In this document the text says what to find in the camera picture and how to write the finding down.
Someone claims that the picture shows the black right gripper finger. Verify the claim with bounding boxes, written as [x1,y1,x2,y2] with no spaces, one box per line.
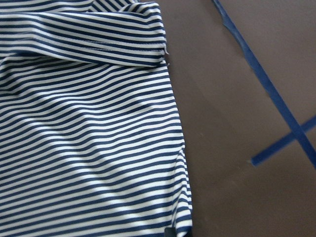
[164,227,175,237]

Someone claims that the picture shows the navy white striped polo shirt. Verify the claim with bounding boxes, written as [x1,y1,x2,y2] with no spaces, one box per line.
[0,0,192,237]

